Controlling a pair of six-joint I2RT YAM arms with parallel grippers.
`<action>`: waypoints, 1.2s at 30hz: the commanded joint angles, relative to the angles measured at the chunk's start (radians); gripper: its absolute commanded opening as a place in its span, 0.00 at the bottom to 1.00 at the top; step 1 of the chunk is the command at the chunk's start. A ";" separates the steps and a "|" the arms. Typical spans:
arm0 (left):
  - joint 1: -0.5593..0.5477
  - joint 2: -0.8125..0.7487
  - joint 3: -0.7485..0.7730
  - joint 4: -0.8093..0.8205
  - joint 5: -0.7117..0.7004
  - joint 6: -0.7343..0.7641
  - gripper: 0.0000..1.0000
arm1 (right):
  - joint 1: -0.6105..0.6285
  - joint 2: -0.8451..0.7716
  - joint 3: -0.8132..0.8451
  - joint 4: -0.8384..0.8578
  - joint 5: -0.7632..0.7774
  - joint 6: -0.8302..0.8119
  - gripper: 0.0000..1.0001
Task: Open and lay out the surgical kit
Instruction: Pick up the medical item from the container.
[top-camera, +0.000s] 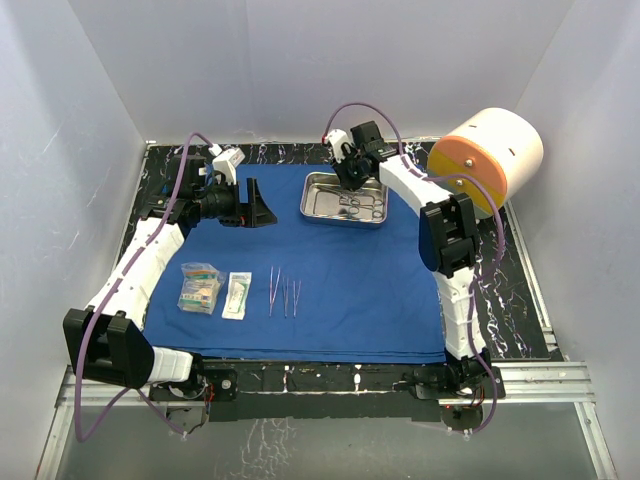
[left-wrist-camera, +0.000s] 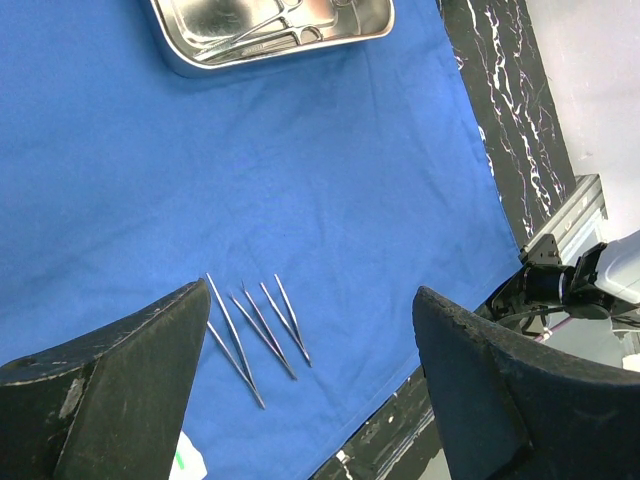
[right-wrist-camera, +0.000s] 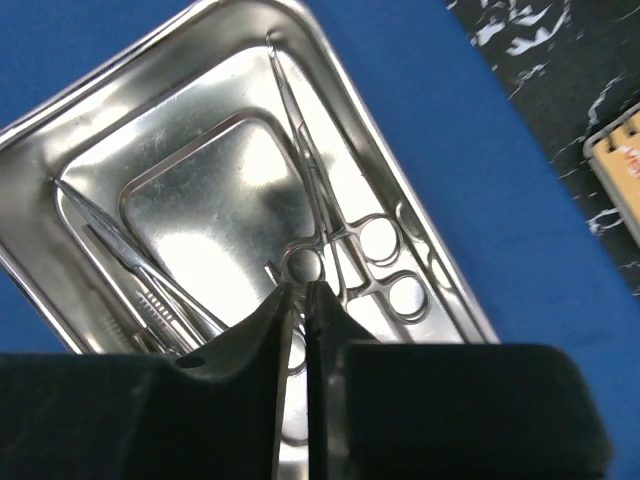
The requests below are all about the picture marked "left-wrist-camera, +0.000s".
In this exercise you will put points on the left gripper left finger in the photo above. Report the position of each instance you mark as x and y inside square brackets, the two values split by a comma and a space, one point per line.
[109, 404]

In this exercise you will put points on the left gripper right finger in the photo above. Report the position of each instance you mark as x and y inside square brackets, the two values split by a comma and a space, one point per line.
[508, 407]

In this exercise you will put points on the white suture packet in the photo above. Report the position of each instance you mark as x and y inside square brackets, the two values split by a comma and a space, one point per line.
[188, 463]

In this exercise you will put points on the steel forceps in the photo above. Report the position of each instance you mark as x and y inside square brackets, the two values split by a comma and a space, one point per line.
[287, 316]
[239, 361]
[261, 327]

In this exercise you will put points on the blue surgical drape cloth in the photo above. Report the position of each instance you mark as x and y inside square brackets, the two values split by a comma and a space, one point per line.
[355, 173]

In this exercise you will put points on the metal instrument tray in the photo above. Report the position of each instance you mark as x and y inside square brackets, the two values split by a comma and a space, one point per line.
[197, 38]

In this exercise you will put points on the steel hemostat clamp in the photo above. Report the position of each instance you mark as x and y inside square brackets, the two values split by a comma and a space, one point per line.
[275, 27]

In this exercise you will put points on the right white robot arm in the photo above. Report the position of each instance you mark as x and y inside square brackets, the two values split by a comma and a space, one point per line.
[603, 284]

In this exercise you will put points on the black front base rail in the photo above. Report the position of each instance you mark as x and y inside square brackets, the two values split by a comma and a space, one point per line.
[399, 441]

